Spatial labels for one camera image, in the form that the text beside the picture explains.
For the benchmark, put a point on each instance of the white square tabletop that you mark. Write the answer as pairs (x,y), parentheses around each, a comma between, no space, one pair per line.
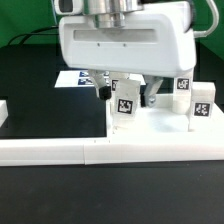
(159,120)

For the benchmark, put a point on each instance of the white U-shaped obstacle fence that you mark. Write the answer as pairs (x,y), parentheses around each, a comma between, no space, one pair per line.
(107,150)

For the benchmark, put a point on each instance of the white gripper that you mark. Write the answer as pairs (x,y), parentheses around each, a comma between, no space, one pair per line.
(128,36)

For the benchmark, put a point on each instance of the white sheet with markers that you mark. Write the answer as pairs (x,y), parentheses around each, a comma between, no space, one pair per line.
(73,78)

